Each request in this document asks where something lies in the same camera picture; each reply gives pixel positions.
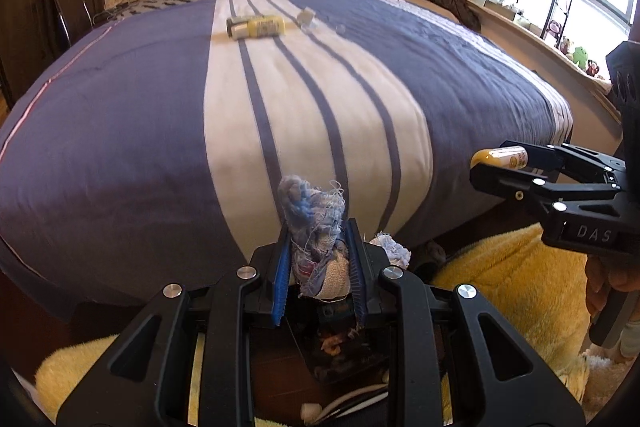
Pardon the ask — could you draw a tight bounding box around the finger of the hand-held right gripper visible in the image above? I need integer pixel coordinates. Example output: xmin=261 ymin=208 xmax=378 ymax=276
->
xmin=500 ymin=140 xmax=626 ymax=186
xmin=469 ymin=162 xmax=624 ymax=221

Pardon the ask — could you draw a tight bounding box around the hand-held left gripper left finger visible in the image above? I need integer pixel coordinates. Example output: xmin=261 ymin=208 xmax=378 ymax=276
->
xmin=55 ymin=232 xmax=291 ymax=427

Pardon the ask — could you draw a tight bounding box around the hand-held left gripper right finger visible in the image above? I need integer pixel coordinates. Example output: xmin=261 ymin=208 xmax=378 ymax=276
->
xmin=347 ymin=218 xmax=586 ymax=427

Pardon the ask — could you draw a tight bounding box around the small yellow bottle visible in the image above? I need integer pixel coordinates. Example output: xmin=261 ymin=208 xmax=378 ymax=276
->
xmin=470 ymin=146 xmax=530 ymax=170

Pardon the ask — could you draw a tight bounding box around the blue white cloth bundle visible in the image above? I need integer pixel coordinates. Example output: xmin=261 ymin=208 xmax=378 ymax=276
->
xmin=277 ymin=174 xmax=351 ymax=300

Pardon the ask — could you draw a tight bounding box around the person's right hand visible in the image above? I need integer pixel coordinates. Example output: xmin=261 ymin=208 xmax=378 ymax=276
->
xmin=584 ymin=252 xmax=640 ymax=314

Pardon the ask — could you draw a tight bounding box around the light blue cloth scrap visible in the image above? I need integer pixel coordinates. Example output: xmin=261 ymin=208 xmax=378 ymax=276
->
xmin=367 ymin=232 xmax=413 ymax=270

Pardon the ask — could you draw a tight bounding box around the yellow fluffy rug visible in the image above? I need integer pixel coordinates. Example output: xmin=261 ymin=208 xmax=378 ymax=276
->
xmin=35 ymin=336 xmax=206 ymax=423
xmin=430 ymin=222 xmax=601 ymax=408

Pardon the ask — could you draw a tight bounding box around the blue white striped blanket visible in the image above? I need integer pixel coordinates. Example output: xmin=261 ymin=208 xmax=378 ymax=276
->
xmin=0 ymin=0 xmax=576 ymax=323

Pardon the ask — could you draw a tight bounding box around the large yellow bottle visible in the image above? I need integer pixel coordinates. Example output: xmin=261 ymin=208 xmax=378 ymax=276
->
xmin=241 ymin=17 xmax=287 ymax=38

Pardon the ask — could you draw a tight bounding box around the black folding chair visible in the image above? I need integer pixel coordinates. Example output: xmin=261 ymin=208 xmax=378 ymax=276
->
xmin=45 ymin=0 xmax=98 ymax=45

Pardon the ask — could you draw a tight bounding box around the white charger cable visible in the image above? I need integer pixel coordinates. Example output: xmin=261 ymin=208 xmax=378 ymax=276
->
xmin=300 ymin=382 xmax=391 ymax=426

